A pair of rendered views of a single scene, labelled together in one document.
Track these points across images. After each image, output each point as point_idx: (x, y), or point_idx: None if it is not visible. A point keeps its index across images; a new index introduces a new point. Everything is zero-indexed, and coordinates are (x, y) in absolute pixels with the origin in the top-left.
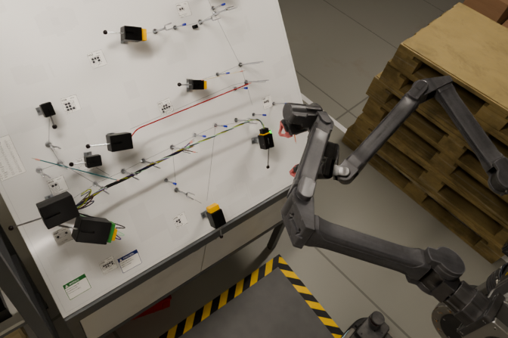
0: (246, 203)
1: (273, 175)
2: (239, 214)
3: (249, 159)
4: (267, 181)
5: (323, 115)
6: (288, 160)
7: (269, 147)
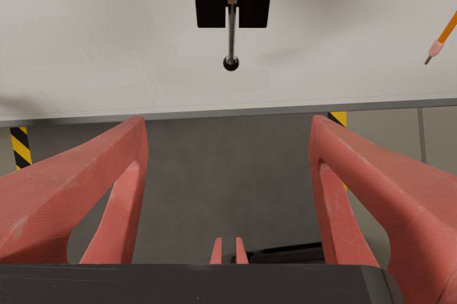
0: (140, 101)
1: (281, 63)
2: (107, 114)
3: None
4: (244, 73)
5: None
6: (385, 40)
7: None
